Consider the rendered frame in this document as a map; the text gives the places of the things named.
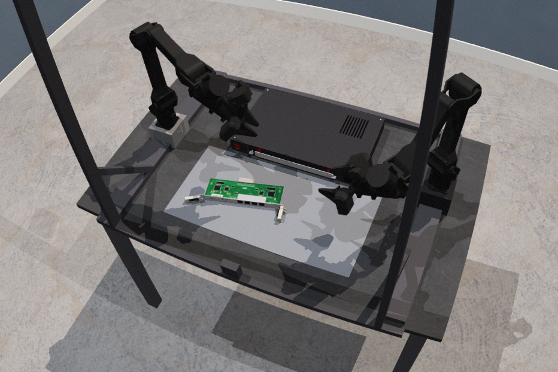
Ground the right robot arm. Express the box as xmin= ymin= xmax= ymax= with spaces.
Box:
xmin=345 ymin=72 xmax=482 ymax=199

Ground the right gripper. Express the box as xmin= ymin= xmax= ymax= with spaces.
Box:
xmin=318 ymin=153 xmax=379 ymax=215

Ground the black metal enclosure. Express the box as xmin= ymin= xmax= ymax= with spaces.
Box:
xmin=230 ymin=87 xmax=385 ymax=184

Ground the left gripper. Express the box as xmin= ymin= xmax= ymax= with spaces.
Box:
xmin=207 ymin=95 xmax=259 ymax=142

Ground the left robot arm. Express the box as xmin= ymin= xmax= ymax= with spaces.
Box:
xmin=129 ymin=22 xmax=252 ymax=130

